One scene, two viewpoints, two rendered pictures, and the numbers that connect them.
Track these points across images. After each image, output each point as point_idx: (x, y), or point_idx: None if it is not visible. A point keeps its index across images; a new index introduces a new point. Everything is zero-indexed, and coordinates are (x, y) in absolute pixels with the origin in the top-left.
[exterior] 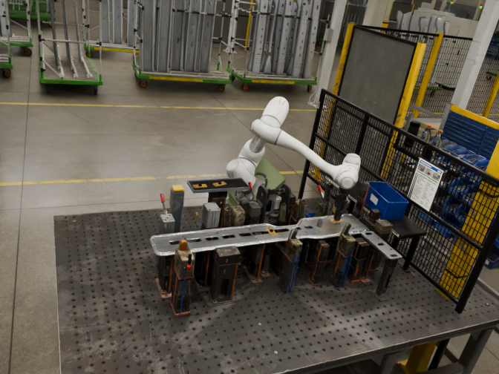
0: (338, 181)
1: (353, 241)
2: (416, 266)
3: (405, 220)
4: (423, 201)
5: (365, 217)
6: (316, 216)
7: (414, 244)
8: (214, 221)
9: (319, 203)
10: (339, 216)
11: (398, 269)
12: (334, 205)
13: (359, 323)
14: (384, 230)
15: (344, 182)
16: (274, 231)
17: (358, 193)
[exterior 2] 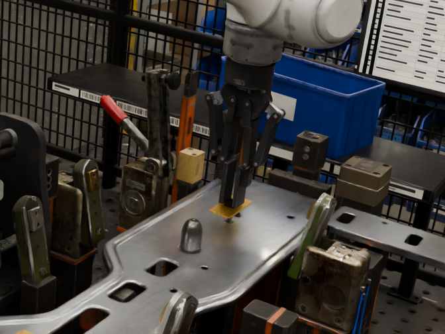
0: (303, 14)
1: (368, 261)
2: (438, 273)
3: (380, 144)
4: (427, 69)
5: (277, 169)
6: (130, 217)
7: (430, 210)
8: None
9: (132, 165)
10: (247, 185)
11: (393, 304)
12: (211, 149)
13: None
14: (380, 190)
15: (334, 14)
16: None
17: None
